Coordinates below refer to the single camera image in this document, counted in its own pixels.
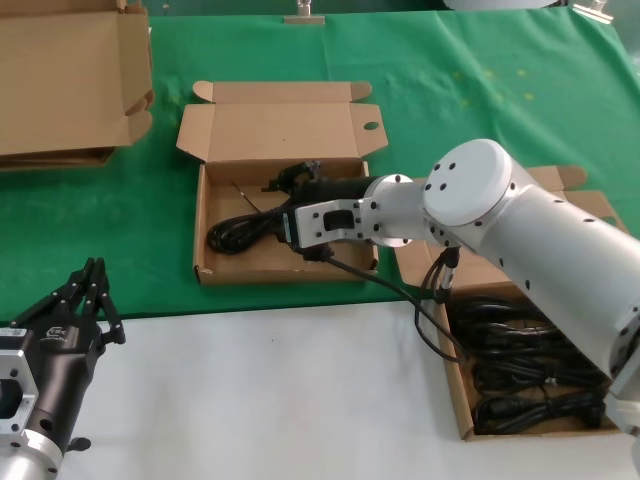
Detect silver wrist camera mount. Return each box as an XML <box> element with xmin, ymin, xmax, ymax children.
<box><xmin>282</xmin><ymin>197</ymin><xmax>375</xmax><ymax>251</ymax></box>
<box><xmin>0</xmin><ymin>347</ymin><xmax>39</xmax><ymax>437</ymax></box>

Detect open cardboard box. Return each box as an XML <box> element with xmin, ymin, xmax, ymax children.
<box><xmin>0</xmin><ymin>147</ymin><xmax>117</xmax><ymax>169</ymax></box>
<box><xmin>392</xmin><ymin>166</ymin><xmax>632</xmax><ymax>444</ymax></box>
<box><xmin>0</xmin><ymin>160</ymin><xmax>109</xmax><ymax>174</ymax></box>
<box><xmin>0</xmin><ymin>0</ymin><xmax>155</xmax><ymax>160</ymax></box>
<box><xmin>175</xmin><ymin>79</ymin><xmax>390</xmax><ymax>287</ymax></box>

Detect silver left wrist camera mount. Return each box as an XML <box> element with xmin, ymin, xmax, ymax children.
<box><xmin>0</xmin><ymin>347</ymin><xmax>39</xmax><ymax>437</ymax></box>

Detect black cable with silver connector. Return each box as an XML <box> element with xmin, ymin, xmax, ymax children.
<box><xmin>422</xmin><ymin>243</ymin><xmax>462</xmax><ymax>307</ymax></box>

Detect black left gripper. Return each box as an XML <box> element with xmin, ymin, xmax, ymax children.
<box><xmin>9</xmin><ymin>257</ymin><xmax>127</xmax><ymax>454</ymax></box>

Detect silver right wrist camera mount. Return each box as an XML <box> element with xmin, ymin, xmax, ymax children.
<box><xmin>282</xmin><ymin>197</ymin><xmax>375</xmax><ymax>251</ymax></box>

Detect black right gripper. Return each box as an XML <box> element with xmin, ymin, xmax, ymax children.
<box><xmin>259</xmin><ymin>158</ymin><xmax>377</xmax><ymax>237</ymax></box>

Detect green tablecloth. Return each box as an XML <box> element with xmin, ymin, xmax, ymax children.
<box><xmin>0</xmin><ymin>9</ymin><xmax>640</xmax><ymax>321</ymax></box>

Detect metal table clamp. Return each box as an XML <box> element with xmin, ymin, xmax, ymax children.
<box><xmin>572</xmin><ymin>0</ymin><xmax>615</xmax><ymax>24</ymax></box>
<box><xmin>283</xmin><ymin>0</ymin><xmax>326</xmax><ymax>26</ymax></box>

